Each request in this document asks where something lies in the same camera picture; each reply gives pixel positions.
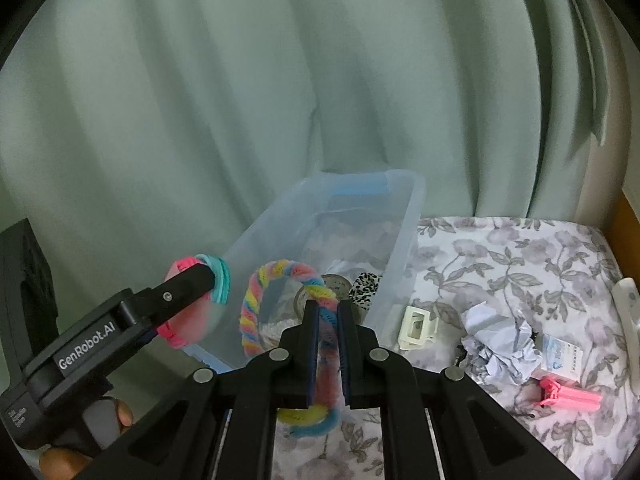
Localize pink and teal hair ties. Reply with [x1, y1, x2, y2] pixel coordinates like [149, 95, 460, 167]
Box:
[156, 252, 232, 351]

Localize rainbow braided hair tie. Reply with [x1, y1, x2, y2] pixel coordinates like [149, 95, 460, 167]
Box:
[240, 258, 346, 438]

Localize cream hair claw clip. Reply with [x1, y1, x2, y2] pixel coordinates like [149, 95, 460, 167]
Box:
[398, 307, 439, 351]

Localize white paper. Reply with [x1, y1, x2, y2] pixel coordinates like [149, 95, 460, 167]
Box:
[460, 302, 541, 386]

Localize pink hair roller clip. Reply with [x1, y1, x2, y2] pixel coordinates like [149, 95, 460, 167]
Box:
[536, 376, 602, 413]

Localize white blue medicine box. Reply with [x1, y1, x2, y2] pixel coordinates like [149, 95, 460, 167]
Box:
[532, 334, 582, 382]

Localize left hand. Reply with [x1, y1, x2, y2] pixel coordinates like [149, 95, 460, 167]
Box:
[39, 400, 134, 480]

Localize leopard print scrunchie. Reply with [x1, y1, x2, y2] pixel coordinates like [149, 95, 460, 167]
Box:
[348, 272, 381, 313]

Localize clear plastic storage bin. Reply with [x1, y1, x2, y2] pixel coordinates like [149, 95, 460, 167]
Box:
[183, 169, 425, 372]

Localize green curtain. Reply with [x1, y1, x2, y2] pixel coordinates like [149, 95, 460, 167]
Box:
[1, 0, 639, 326]

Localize white power strip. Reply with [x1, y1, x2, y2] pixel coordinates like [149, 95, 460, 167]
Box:
[612, 278, 640, 396]

